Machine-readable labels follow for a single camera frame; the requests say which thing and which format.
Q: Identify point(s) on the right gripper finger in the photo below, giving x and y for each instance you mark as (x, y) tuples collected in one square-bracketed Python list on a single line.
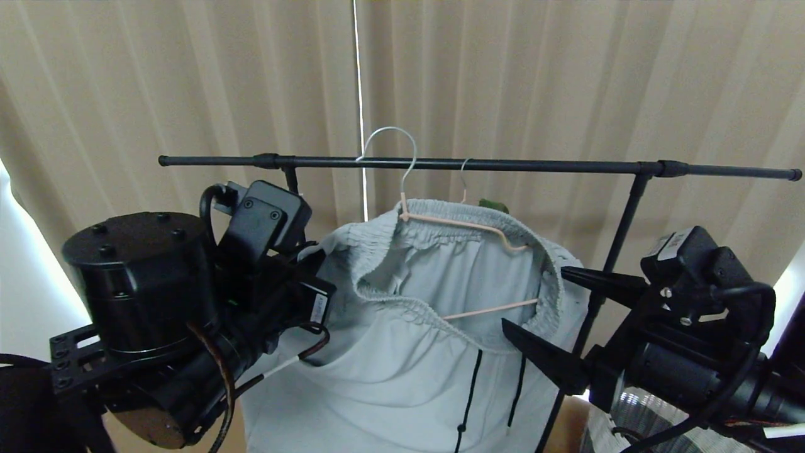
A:
[(547, 358), (604, 283)]

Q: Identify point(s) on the beige curtain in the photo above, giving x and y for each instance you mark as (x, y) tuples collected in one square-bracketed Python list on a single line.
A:
[(566, 75)]

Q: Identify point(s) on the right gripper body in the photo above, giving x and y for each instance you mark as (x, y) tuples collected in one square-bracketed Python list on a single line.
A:
[(685, 377)]

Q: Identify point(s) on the black clothes rack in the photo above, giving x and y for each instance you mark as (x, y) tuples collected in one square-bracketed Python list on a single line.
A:
[(566, 166)]

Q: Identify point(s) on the white laundry basket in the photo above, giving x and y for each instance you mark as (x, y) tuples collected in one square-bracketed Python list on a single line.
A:
[(635, 409)]

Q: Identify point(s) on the pink clothes hanger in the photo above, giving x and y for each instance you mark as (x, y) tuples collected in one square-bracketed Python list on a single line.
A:
[(465, 223), (464, 182)]

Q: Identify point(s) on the green long-sleeved shirt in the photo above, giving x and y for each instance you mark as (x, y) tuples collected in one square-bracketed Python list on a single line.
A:
[(494, 206)]

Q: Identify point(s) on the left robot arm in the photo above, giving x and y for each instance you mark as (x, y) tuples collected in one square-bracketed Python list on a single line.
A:
[(138, 283)]

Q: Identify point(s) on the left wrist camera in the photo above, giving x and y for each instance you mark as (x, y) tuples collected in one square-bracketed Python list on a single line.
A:
[(264, 217)]

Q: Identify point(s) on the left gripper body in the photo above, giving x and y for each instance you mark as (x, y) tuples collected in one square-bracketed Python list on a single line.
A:
[(277, 308)]

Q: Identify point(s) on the pale grey garment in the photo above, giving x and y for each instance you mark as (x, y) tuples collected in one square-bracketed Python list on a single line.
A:
[(390, 365)]

